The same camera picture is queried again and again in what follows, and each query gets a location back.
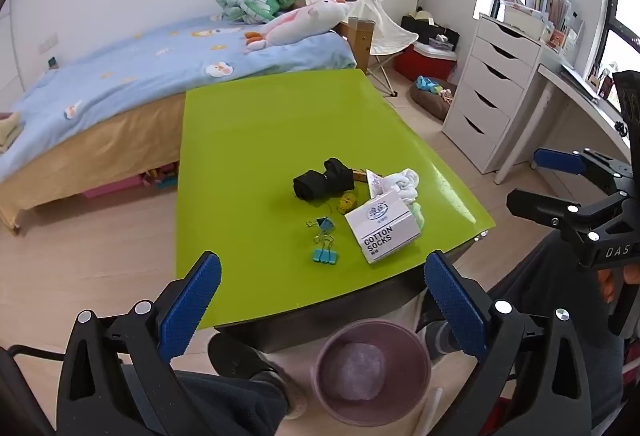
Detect white socks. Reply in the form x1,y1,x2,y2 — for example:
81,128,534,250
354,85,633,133
382,168,421,207

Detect white sock box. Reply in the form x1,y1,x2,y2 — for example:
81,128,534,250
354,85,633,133
344,196,422,265

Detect white desk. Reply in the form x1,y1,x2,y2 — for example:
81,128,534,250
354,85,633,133
495,50,633,187

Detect red storage box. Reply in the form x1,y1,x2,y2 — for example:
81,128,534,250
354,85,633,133
395,40,457,84

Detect black chair base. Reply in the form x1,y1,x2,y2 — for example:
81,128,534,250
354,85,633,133
0,343,71,363

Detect light blue printed blanket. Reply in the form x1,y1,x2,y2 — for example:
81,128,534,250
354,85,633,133
0,13,357,181

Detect pink storage box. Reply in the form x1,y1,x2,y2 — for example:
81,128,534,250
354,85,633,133
82,176,151,199

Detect clear plastic bag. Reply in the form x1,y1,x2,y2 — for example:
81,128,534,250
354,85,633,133
327,341,388,402

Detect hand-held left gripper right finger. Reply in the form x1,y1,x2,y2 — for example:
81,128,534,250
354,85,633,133
423,251,591,436

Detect white drawer unit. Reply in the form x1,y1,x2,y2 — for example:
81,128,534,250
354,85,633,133
442,13,543,174

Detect pink printed packet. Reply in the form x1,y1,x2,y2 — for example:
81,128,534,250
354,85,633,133
365,168,396,199

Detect folded beige towel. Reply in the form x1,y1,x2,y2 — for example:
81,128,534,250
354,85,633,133
0,112,23,151

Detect person's left leg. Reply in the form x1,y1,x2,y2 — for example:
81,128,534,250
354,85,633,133
172,368,291,436

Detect green plush toy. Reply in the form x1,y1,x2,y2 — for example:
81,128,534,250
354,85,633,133
216,0,303,24

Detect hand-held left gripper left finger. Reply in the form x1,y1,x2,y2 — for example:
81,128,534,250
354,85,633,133
56,252,222,436

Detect brown basket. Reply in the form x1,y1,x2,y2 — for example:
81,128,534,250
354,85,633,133
410,76,458,121

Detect person's right hand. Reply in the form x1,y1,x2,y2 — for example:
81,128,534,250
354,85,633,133
598,265,618,305

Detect mauve trash bin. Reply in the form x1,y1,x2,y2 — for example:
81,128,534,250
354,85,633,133
311,318,432,422

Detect black slipper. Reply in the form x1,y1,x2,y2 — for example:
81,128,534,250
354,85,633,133
207,332,281,382

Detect white folding chair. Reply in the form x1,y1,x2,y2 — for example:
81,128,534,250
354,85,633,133
305,0,420,97

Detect bed with blue sheet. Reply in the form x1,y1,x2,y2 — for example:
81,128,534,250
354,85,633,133
0,18,376,234

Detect row of books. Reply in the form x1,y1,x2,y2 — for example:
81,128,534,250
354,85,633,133
497,0,586,49

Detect black socks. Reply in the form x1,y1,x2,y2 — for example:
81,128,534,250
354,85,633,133
292,158,356,201

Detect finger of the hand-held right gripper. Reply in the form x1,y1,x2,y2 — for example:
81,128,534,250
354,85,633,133
533,148,633,189
506,188,608,241

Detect green table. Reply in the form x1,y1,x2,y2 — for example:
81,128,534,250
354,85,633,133
174,68,497,354

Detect black bag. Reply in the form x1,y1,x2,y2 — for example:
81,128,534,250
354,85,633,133
401,13,460,51

